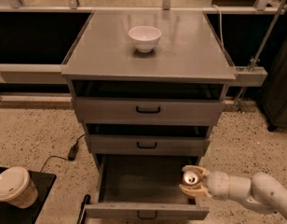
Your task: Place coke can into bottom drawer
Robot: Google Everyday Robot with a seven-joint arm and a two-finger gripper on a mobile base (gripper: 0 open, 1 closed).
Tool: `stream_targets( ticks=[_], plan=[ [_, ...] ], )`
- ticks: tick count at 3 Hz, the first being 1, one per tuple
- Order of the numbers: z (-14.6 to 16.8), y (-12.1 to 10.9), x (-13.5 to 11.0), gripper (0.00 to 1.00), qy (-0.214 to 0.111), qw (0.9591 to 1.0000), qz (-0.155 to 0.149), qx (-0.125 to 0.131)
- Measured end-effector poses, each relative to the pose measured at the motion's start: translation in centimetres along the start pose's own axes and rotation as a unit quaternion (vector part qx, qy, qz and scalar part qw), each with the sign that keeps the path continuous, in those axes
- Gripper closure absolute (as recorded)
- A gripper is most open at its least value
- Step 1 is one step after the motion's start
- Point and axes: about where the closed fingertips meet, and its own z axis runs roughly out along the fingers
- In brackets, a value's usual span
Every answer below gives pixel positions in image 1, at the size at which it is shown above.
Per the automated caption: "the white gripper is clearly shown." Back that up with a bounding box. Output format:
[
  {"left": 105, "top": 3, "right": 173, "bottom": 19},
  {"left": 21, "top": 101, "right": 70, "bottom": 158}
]
[{"left": 179, "top": 165, "right": 230, "bottom": 201}]

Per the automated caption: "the orange coke can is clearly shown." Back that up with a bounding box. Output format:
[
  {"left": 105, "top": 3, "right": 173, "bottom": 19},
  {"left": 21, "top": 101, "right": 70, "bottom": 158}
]
[{"left": 182, "top": 171, "right": 202, "bottom": 188}]

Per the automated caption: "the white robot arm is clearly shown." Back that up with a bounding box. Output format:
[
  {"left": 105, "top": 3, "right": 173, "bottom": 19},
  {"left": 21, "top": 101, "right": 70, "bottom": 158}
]
[{"left": 179, "top": 165, "right": 287, "bottom": 220}]

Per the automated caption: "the middle grey drawer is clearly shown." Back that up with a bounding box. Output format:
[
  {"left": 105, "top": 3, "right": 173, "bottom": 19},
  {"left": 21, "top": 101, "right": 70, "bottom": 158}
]
[{"left": 86, "top": 134, "right": 211, "bottom": 156}]

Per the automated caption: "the bottom grey open drawer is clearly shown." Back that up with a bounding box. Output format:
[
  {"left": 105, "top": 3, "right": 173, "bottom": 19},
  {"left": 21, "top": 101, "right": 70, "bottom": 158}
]
[{"left": 85, "top": 155, "right": 209, "bottom": 220}]

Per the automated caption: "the grey metal drawer cabinet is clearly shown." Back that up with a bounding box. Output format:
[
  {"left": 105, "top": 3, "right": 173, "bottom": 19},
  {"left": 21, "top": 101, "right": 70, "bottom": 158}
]
[{"left": 61, "top": 9, "right": 237, "bottom": 173}]

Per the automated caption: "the top grey drawer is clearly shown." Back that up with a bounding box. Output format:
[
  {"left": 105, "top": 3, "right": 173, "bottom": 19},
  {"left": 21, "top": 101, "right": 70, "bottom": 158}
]
[{"left": 73, "top": 97, "right": 224, "bottom": 126}]

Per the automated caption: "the dark cabinet at right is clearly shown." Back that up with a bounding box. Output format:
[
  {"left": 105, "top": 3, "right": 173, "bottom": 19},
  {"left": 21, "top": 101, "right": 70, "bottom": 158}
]
[{"left": 259, "top": 36, "right": 287, "bottom": 132}]

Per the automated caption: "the metal diagonal rod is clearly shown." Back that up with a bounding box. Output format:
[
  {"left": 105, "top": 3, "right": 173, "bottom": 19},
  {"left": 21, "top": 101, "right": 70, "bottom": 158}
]
[{"left": 234, "top": 0, "right": 287, "bottom": 113}]

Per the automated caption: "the white bowl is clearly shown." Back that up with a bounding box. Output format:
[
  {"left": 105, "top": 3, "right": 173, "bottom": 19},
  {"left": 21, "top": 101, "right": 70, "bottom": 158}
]
[{"left": 129, "top": 26, "right": 161, "bottom": 53}]

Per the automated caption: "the black side table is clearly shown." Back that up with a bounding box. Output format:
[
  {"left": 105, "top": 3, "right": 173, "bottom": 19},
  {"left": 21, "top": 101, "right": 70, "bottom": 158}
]
[{"left": 0, "top": 171, "right": 56, "bottom": 224}]

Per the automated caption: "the paper coffee cup white lid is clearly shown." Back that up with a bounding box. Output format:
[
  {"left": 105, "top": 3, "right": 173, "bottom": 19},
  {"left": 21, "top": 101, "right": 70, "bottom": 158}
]
[{"left": 0, "top": 166, "right": 38, "bottom": 209}]

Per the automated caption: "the black power adapter with cable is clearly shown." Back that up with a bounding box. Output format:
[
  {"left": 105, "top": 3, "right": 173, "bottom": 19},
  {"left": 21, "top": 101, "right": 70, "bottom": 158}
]
[{"left": 40, "top": 134, "right": 84, "bottom": 173}]

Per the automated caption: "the white hanging cable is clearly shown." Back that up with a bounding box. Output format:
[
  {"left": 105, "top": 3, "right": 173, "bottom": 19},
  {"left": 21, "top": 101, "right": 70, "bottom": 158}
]
[{"left": 211, "top": 4, "right": 226, "bottom": 53}]

